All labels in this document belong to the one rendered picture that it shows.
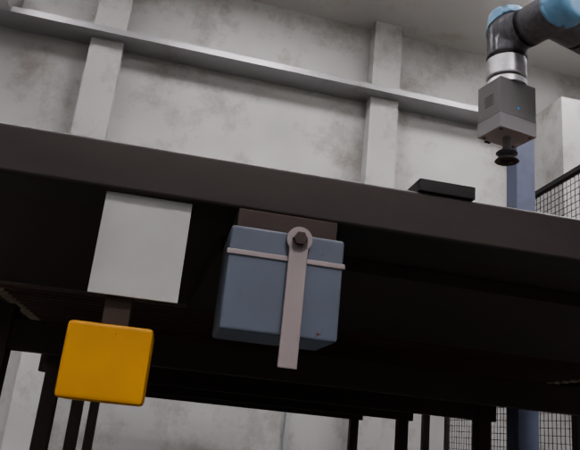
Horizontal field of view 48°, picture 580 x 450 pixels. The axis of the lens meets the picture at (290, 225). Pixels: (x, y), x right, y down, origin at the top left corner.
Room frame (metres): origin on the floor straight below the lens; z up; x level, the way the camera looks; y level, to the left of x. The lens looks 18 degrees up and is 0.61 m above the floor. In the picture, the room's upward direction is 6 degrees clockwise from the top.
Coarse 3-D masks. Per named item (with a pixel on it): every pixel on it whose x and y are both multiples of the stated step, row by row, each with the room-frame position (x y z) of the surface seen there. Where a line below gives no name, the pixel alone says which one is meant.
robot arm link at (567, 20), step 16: (544, 0) 0.97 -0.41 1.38; (560, 0) 0.95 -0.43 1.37; (576, 0) 0.96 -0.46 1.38; (528, 16) 1.00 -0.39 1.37; (544, 16) 0.98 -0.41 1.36; (560, 16) 0.97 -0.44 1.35; (576, 16) 0.96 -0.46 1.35; (528, 32) 1.02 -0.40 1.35; (544, 32) 1.01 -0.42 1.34; (560, 32) 1.01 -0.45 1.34; (576, 32) 1.01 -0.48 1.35
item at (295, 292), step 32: (256, 224) 0.73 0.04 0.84; (288, 224) 0.74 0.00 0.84; (320, 224) 0.75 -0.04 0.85; (224, 256) 0.77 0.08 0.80; (256, 256) 0.72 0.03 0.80; (288, 256) 0.72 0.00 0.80; (320, 256) 0.73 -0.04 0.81; (224, 288) 0.72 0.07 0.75; (256, 288) 0.72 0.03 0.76; (288, 288) 0.72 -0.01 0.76; (320, 288) 0.73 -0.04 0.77; (224, 320) 0.72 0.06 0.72; (256, 320) 0.72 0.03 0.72; (288, 320) 0.72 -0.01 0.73; (320, 320) 0.73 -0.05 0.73; (288, 352) 0.72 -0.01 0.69
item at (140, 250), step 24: (120, 216) 0.72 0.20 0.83; (144, 216) 0.72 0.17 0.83; (168, 216) 0.73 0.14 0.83; (120, 240) 0.72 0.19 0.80; (144, 240) 0.72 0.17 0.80; (168, 240) 0.73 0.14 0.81; (96, 264) 0.72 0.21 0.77; (120, 264) 0.72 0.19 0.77; (144, 264) 0.73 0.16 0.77; (168, 264) 0.73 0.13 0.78; (96, 288) 0.72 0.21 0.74; (120, 288) 0.72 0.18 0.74; (144, 288) 0.73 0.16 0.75; (168, 288) 0.73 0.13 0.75
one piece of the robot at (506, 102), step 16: (496, 80) 1.06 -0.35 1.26; (512, 80) 1.06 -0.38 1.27; (480, 96) 1.10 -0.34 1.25; (496, 96) 1.06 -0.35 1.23; (512, 96) 1.06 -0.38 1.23; (528, 96) 1.07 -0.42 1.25; (480, 112) 1.10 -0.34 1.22; (496, 112) 1.06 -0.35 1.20; (512, 112) 1.06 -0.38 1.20; (528, 112) 1.07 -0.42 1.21; (480, 128) 1.10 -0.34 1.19; (496, 128) 1.06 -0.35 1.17; (512, 128) 1.06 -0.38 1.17; (528, 128) 1.07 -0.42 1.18; (496, 144) 1.12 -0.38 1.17; (512, 144) 1.12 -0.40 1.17
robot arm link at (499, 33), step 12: (492, 12) 1.08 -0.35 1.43; (504, 12) 1.06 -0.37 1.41; (492, 24) 1.08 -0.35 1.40; (504, 24) 1.05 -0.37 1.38; (492, 36) 1.08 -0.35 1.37; (504, 36) 1.06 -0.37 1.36; (516, 36) 1.04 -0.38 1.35; (492, 48) 1.08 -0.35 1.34; (504, 48) 1.06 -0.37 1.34; (516, 48) 1.06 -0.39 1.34; (528, 48) 1.07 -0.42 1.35
